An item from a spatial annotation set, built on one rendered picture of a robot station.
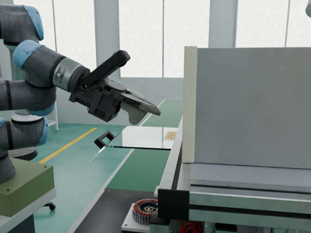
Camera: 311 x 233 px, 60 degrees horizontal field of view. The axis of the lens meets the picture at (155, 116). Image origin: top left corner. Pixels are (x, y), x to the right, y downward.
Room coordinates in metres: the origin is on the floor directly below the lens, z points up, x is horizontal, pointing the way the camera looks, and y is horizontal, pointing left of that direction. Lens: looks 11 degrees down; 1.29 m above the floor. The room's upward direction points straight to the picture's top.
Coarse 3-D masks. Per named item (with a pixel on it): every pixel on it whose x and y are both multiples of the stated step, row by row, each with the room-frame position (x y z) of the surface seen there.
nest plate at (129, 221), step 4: (132, 204) 0.90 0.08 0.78; (128, 212) 0.85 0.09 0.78; (128, 216) 0.82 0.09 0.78; (124, 220) 0.80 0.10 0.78; (128, 220) 0.80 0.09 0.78; (132, 220) 0.80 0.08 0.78; (124, 224) 0.78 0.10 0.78; (128, 224) 0.78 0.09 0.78; (132, 224) 0.78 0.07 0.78; (136, 224) 0.78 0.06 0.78; (140, 224) 0.78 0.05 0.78; (144, 224) 0.78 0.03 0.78; (124, 228) 0.76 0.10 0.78; (128, 228) 0.76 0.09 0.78; (132, 228) 0.76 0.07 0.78; (136, 228) 0.76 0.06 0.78; (140, 228) 0.76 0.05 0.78; (144, 228) 0.76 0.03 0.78; (148, 228) 0.76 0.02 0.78; (144, 232) 0.75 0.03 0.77; (148, 232) 0.75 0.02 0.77
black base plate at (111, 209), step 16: (112, 192) 1.02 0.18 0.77; (128, 192) 1.02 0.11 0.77; (144, 192) 1.02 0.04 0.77; (96, 208) 0.89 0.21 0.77; (112, 208) 0.89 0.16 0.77; (128, 208) 0.89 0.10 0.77; (80, 224) 0.80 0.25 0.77; (96, 224) 0.80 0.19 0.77; (112, 224) 0.80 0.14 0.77; (176, 224) 0.80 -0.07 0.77
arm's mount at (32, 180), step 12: (24, 168) 1.07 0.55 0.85; (36, 168) 1.08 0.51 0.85; (48, 168) 1.08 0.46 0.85; (12, 180) 0.97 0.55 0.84; (24, 180) 0.98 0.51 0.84; (36, 180) 1.01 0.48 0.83; (48, 180) 1.07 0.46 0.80; (0, 192) 0.89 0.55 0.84; (12, 192) 0.89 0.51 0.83; (24, 192) 0.94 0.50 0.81; (36, 192) 1.00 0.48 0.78; (0, 204) 0.89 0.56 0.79; (12, 204) 0.89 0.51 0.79; (24, 204) 0.94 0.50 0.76
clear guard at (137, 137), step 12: (120, 132) 0.86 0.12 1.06; (132, 132) 0.86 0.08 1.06; (144, 132) 0.86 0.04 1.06; (156, 132) 0.86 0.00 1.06; (108, 144) 0.73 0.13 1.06; (120, 144) 0.73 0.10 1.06; (132, 144) 0.73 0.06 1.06; (144, 144) 0.73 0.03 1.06; (156, 144) 0.73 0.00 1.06; (168, 144) 0.73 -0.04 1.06; (96, 156) 0.73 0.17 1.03
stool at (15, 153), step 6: (12, 150) 2.18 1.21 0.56; (18, 150) 2.18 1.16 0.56; (24, 150) 2.18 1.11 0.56; (30, 150) 2.18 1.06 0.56; (36, 150) 2.21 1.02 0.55; (12, 156) 2.03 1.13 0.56; (18, 156) 2.03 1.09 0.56; (24, 156) 2.06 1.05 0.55; (30, 156) 2.09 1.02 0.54; (48, 204) 2.17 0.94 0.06
